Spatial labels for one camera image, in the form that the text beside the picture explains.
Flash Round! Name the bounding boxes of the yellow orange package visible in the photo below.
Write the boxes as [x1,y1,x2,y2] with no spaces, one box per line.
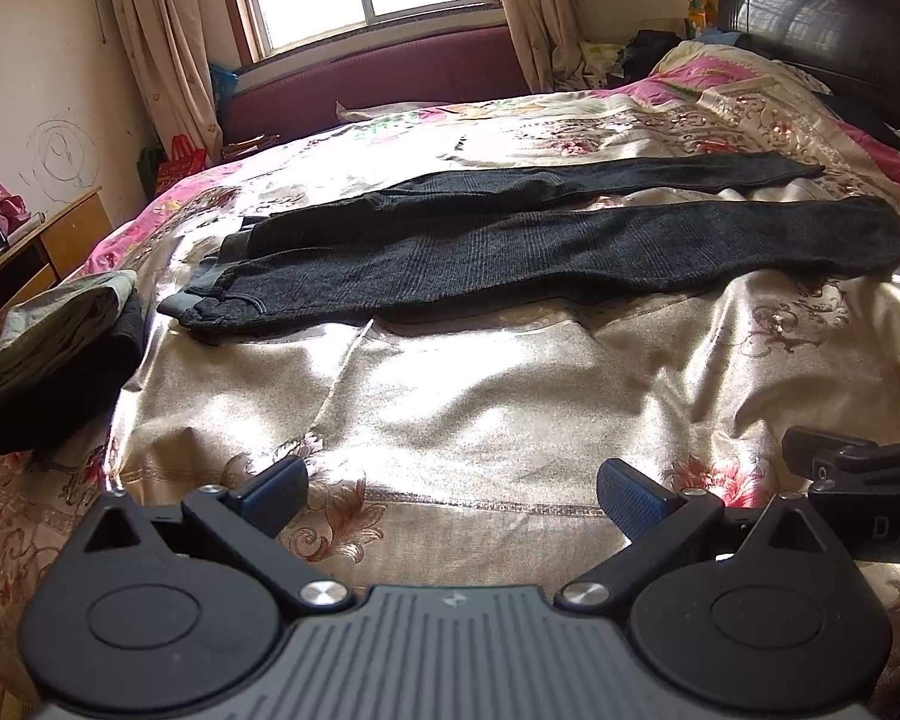
[685,0,718,39]

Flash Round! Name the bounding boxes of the red shopping bag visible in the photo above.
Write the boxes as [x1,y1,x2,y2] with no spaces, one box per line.
[154,133,208,195]

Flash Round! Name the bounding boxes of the folded olive and black clothes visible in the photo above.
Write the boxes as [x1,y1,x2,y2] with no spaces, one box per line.
[0,270,146,455]

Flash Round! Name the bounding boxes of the wooden tv cabinet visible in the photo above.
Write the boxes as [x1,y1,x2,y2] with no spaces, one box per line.
[0,188,113,335]

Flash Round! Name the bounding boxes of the pink cloth behind tv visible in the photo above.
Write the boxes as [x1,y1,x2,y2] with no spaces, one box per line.
[0,182,30,238]

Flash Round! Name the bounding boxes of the right beige floral curtain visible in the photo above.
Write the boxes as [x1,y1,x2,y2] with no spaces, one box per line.
[500,0,585,93]

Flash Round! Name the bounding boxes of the dark grey knit pants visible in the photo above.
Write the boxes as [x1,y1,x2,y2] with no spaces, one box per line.
[160,153,900,343]

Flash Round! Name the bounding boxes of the beige floral curtain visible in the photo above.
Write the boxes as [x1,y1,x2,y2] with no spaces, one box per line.
[112,0,222,161]
[500,0,585,93]

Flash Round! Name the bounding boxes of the dark clothes pile on nightstand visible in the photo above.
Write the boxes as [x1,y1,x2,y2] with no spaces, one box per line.
[621,29,681,83]

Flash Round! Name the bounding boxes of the maroon padded window bench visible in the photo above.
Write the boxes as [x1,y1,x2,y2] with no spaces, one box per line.
[222,26,528,143]

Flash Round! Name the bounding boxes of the pink floral pillow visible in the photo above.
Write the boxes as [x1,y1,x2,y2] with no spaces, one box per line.
[650,41,832,96]

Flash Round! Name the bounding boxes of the left beige floral curtain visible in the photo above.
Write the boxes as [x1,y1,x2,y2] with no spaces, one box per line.
[112,0,222,161]

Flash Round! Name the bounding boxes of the floral satin bedspread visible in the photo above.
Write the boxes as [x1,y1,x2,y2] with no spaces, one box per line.
[0,76,900,718]

